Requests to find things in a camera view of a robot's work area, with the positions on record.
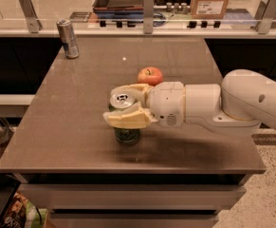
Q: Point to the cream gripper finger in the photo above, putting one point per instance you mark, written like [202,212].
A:
[138,91]
[133,117]

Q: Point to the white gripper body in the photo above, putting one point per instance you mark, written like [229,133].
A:
[167,103]

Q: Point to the green LaCroix can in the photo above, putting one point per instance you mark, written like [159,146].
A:
[126,133]

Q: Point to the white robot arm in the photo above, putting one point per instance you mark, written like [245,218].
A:
[237,106]

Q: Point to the silver blue Red Bull can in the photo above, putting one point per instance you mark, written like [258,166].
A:
[68,38]

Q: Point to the red apple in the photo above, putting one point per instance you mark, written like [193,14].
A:
[150,75]

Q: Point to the brown cardboard box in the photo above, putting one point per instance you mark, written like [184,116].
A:
[208,9]

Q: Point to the snack bag on floor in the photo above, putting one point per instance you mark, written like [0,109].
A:
[22,213]

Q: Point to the middle metal glass bracket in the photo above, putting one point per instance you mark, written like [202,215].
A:
[148,16]

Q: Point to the left metal glass bracket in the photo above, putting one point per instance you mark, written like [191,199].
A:
[33,23]

